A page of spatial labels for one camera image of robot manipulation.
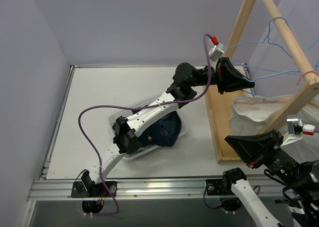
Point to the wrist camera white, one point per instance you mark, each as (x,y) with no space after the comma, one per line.
(217,49)
(296,129)

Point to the dark denim skirt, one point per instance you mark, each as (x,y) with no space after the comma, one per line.
(162,133)

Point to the aluminium frame rail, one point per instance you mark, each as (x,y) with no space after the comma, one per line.
(147,189)

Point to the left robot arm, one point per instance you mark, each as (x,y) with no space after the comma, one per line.
(129,129)

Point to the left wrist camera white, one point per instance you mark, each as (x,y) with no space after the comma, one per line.
(217,49)

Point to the white plastic basket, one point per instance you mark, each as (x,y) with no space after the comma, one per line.
(152,100)

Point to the wooden clothes rack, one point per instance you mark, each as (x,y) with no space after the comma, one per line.
(301,28)

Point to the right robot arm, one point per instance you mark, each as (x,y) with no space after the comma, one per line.
(300,180)

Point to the blue wire hanger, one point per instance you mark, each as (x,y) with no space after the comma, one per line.
(275,73)
(274,40)

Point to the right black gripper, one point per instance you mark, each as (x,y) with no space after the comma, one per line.
(264,150)

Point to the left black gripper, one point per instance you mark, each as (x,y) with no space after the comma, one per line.
(220,75)

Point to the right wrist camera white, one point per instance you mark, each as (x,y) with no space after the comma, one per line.
(296,129)

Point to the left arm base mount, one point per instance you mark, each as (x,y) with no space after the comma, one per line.
(98,190)

